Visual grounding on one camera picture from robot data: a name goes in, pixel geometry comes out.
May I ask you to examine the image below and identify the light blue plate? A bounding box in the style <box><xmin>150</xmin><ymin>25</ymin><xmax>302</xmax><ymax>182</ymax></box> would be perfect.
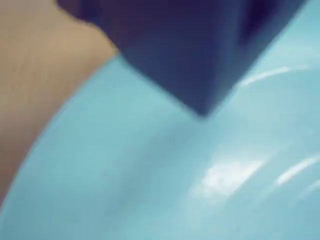
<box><xmin>0</xmin><ymin>0</ymin><xmax>320</xmax><ymax>240</ymax></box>

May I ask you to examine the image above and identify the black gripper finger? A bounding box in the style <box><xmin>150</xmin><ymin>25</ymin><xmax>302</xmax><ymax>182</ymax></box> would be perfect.
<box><xmin>55</xmin><ymin>0</ymin><xmax>309</xmax><ymax>118</ymax></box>

